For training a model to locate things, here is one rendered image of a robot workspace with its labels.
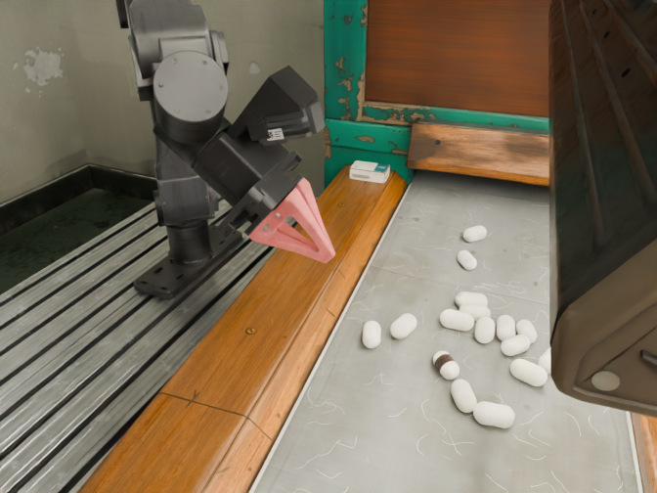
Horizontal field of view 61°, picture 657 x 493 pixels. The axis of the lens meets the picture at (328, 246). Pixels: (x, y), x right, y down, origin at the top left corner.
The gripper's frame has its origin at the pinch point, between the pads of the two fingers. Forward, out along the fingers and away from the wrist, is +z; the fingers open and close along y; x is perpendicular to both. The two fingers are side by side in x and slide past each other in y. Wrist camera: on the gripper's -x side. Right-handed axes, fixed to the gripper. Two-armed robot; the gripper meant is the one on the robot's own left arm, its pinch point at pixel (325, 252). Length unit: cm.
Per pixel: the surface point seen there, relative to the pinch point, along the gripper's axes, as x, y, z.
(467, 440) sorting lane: -1.5, -7.9, 19.9
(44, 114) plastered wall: 148, 139, -106
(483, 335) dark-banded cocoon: -2.6, 5.4, 18.8
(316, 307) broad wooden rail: 8.6, 3.3, 4.4
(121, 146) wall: 145, 154, -77
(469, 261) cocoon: -0.6, 19.8, 16.4
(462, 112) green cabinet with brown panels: -6.1, 45.1, 4.6
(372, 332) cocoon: 4.3, 1.5, 10.0
